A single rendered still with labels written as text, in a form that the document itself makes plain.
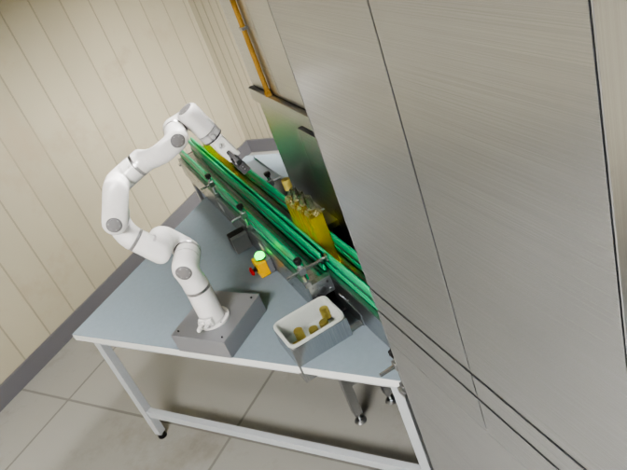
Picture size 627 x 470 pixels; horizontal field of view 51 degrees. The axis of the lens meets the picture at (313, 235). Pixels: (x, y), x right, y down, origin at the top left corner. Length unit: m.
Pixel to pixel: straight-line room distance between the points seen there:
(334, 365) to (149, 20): 3.59
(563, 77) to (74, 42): 4.32
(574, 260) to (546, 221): 0.05
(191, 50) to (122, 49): 0.72
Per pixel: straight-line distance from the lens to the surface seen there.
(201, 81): 5.58
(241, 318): 2.49
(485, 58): 0.69
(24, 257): 4.42
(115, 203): 2.23
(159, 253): 2.35
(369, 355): 2.24
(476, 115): 0.75
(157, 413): 3.34
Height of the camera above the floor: 2.25
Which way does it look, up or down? 31 degrees down
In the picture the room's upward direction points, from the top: 21 degrees counter-clockwise
